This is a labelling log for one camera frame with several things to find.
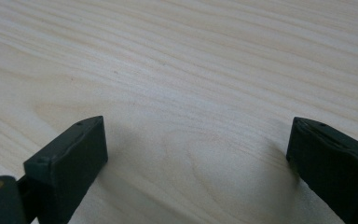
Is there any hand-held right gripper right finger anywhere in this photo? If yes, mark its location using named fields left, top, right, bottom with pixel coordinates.
left=285, top=116, right=358, bottom=224

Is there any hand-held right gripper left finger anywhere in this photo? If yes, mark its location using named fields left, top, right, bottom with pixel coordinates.
left=16, top=115, right=109, bottom=224

